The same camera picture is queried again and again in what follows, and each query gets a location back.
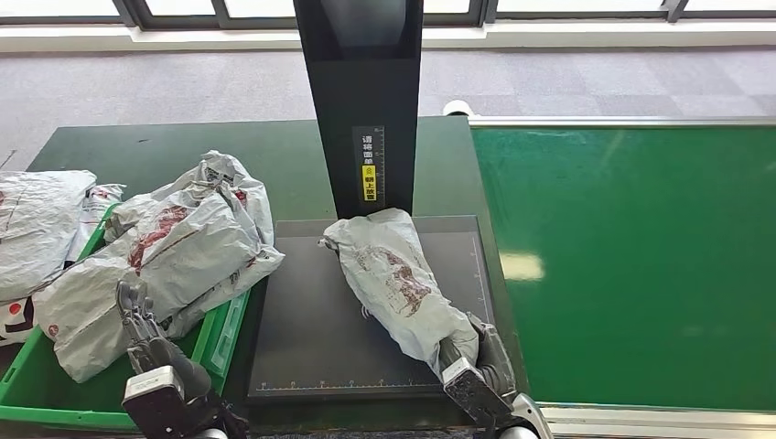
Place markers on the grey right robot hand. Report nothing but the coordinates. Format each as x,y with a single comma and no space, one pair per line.
494,360

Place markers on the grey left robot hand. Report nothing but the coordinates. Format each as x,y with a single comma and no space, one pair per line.
151,345

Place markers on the long grey parcel bag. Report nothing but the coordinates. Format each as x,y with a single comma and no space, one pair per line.
194,242

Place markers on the short grey parcel bag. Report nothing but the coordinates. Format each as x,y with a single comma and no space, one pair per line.
394,279

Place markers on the parcel bag black-red print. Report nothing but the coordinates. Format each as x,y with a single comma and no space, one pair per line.
242,188

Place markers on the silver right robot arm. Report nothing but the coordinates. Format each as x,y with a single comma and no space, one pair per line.
530,418

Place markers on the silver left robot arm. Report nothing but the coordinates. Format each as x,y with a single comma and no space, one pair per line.
218,418

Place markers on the flat parcel bag black lettering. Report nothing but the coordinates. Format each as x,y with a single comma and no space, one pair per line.
97,203

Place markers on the black inbound scanner machine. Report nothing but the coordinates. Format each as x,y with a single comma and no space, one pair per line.
315,339

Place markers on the plain grey parcel bag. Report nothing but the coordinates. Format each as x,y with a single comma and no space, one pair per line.
30,224

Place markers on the green conveyor belt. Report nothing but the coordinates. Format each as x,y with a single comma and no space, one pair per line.
636,242

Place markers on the white conveyor roller end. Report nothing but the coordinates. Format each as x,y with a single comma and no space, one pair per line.
456,108

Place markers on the green plastic crate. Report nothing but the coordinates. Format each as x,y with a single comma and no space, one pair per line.
36,388

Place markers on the dark green table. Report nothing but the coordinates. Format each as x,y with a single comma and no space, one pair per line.
273,163

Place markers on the black yellow instruction label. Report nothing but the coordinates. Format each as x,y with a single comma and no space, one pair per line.
369,166

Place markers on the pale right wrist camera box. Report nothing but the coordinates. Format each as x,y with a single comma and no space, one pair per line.
473,391

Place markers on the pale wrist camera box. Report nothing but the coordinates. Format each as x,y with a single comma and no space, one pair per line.
473,391
154,397

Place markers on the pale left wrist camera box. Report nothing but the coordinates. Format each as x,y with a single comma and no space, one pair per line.
154,397

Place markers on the aluminium conveyor side rail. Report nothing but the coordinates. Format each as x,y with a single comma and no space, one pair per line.
667,423
624,121

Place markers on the dark window frame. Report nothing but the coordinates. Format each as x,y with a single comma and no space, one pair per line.
176,21

